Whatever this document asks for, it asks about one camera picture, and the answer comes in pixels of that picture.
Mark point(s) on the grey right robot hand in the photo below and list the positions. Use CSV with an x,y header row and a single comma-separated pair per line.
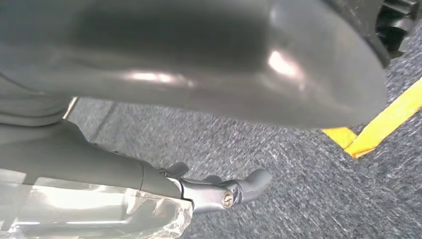
x,y
197,49

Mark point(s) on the yellow floor tape square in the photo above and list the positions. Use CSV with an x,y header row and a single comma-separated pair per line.
x,y
389,118

